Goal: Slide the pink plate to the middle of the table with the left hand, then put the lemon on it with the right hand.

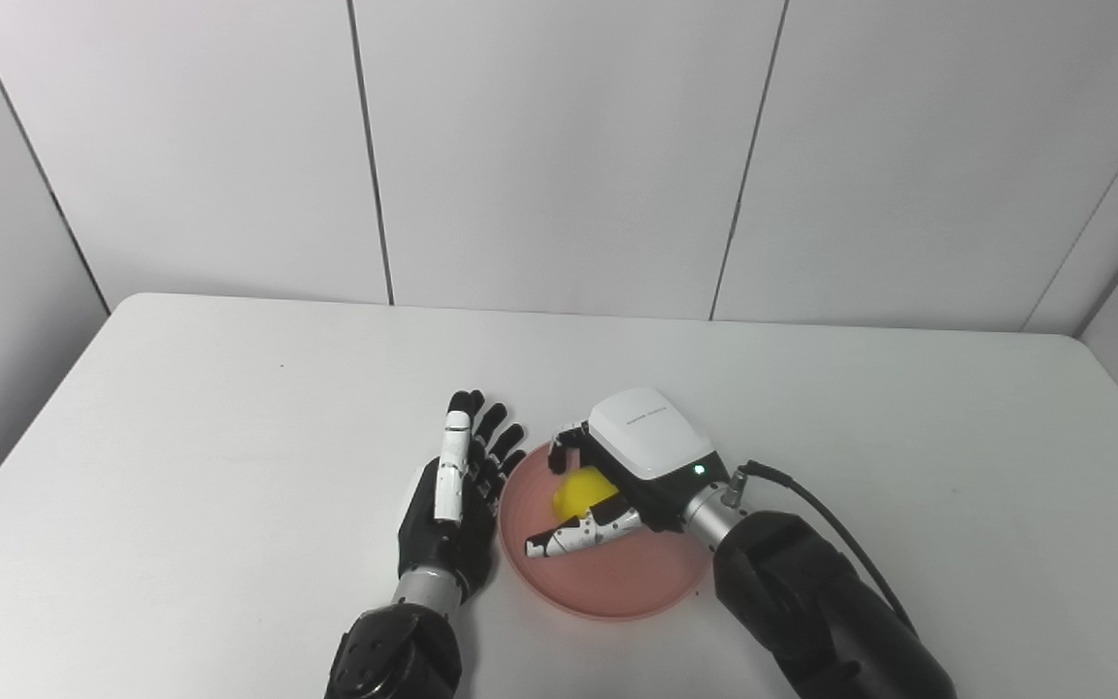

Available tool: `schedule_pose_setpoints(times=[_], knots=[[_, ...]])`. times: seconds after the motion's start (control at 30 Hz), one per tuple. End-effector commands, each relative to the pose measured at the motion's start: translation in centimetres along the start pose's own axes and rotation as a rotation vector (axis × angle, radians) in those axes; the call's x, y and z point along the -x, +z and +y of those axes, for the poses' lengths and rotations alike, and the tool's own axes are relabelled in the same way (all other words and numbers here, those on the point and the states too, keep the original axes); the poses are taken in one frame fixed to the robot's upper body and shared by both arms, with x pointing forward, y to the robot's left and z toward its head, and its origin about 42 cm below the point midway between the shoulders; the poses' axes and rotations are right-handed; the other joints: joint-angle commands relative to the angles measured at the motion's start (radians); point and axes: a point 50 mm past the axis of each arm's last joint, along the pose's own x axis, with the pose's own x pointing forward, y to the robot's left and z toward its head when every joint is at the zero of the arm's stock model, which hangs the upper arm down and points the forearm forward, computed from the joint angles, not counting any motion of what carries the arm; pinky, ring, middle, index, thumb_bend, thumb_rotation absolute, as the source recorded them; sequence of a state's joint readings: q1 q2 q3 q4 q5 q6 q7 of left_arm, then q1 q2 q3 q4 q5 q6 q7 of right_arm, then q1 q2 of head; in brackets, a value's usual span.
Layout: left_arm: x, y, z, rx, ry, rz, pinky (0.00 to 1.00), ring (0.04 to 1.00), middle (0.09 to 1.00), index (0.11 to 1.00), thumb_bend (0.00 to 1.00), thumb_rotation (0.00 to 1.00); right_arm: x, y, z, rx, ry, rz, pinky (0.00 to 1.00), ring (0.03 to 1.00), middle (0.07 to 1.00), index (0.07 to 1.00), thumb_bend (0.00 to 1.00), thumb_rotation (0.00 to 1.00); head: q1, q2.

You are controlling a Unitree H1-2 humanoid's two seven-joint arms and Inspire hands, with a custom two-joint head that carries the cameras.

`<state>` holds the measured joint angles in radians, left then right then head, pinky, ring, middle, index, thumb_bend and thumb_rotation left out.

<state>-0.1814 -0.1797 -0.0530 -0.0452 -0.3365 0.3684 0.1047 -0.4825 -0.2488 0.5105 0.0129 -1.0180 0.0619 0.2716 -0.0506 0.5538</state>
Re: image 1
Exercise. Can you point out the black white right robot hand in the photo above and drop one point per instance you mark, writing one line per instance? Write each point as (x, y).
(646, 437)

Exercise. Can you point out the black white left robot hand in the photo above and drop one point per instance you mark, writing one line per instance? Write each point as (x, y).
(443, 534)

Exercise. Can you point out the yellow lemon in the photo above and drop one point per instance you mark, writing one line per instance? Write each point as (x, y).
(581, 495)

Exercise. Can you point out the pink round plate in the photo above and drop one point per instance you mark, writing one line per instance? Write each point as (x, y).
(617, 578)

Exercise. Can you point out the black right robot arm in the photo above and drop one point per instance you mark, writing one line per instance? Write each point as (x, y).
(811, 612)

